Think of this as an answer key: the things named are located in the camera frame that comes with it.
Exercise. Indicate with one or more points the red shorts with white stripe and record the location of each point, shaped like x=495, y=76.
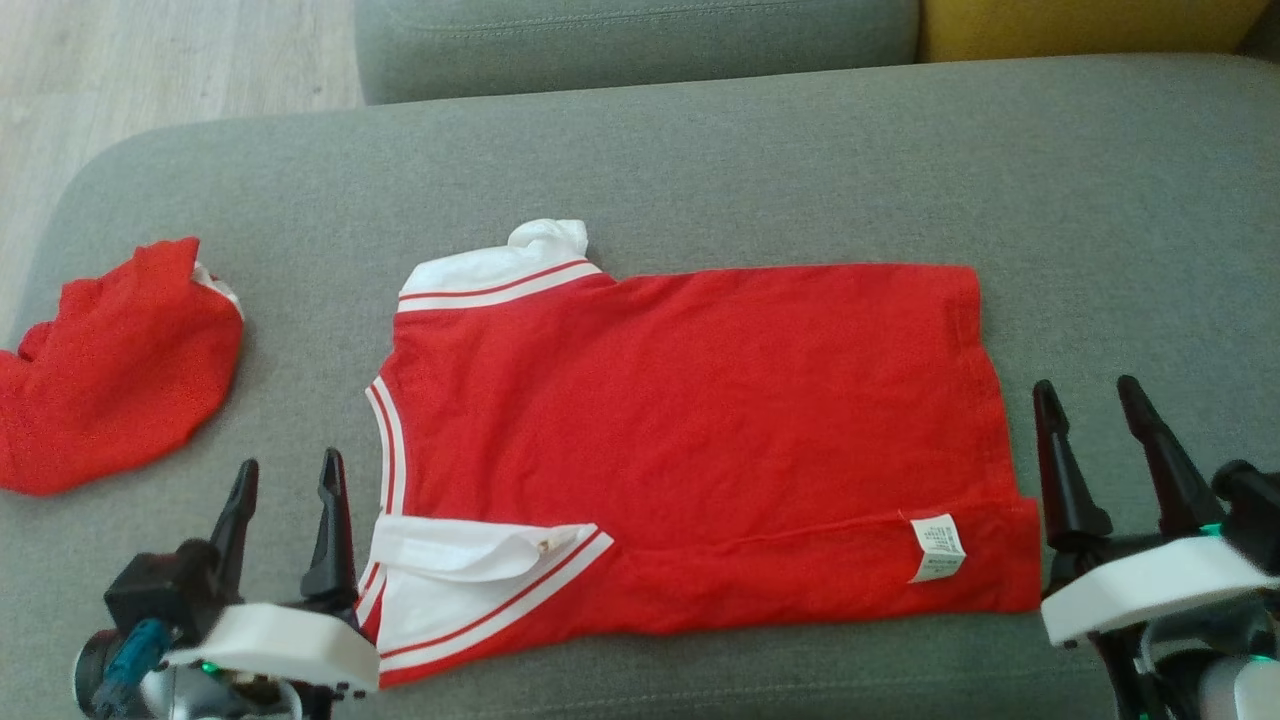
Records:
x=110, y=380

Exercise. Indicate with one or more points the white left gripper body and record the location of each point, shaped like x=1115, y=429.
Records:
x=280, y=640

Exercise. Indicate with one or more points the grey fabric sofa seat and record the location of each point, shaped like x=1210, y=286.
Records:
x=700, y=160

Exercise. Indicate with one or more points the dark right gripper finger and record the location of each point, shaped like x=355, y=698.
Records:
x=1165, y=470
x=1065, y=480

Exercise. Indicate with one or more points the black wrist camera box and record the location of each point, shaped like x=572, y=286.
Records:
x=1250, y=510
x=160, y=590

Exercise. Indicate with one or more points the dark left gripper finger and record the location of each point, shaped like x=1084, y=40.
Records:
x=238, y=520
x=330, y=540

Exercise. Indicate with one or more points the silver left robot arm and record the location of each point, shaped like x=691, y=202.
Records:
x=180, y=695

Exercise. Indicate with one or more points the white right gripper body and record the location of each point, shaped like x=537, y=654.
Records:
x=1140, y=590

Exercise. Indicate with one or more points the grey sofa back cushion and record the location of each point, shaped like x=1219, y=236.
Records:
x=640, y=45

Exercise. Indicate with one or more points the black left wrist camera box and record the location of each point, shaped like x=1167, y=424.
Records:
x=160, y=590

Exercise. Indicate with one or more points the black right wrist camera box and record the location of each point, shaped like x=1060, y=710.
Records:
x=1250, y=510

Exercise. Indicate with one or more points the red polo shirt white collar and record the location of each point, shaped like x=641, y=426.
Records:
x=700, y=420

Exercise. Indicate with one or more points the yellow cushion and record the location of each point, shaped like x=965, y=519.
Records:
x=1080, y=28

